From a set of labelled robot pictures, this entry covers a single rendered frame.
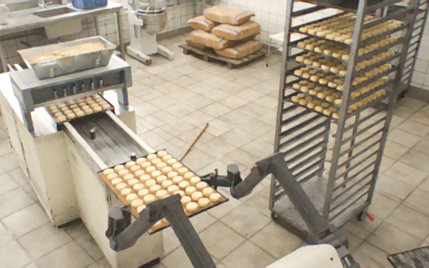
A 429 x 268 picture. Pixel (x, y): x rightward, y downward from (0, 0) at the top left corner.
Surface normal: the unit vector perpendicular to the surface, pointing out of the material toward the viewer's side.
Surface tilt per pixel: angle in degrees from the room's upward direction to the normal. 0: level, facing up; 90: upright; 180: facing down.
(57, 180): 90
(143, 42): 90
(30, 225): 0
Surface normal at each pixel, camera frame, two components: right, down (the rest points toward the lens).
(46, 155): 0.57, 0.41
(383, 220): 0.00, -0.87
